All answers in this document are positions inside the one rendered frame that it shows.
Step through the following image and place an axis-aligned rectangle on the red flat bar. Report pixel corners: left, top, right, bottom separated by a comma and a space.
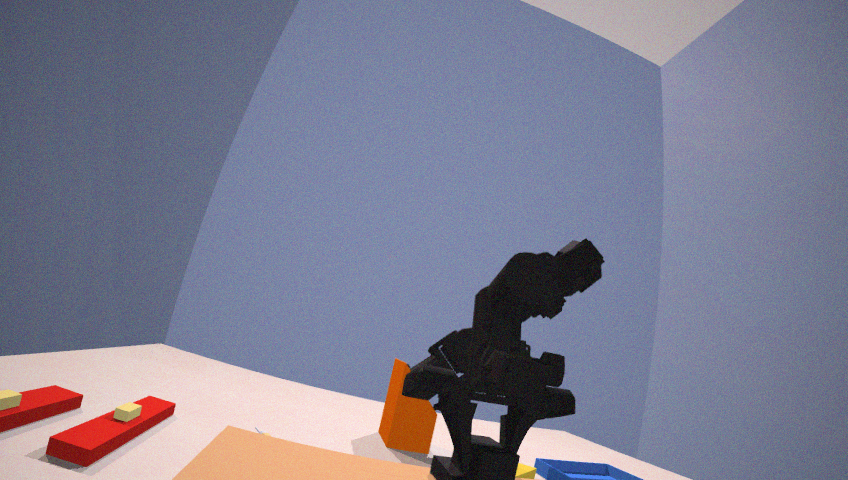
0, 385, 83, 433
46, 396, 176, 467

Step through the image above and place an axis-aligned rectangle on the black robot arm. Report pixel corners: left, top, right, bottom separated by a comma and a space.
410, 238, 604, 397

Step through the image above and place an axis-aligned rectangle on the yellow rectangular block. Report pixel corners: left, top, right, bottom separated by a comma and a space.
515, 463, 537, 480

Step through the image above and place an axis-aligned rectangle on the blue tray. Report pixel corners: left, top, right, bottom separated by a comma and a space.
534, 458, 643, 480

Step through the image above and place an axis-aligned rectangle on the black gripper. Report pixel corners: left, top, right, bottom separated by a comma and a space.
402, 327, 576, 474

